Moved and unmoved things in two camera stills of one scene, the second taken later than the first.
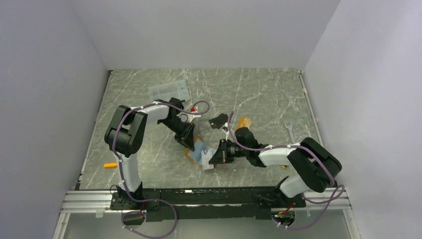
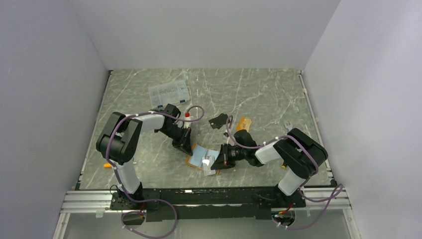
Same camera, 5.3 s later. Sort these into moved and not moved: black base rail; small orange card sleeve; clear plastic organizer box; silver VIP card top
Moved: silver VIP card top
Not moved: black base rail; small orange card sleeve; clear plastic organizer box
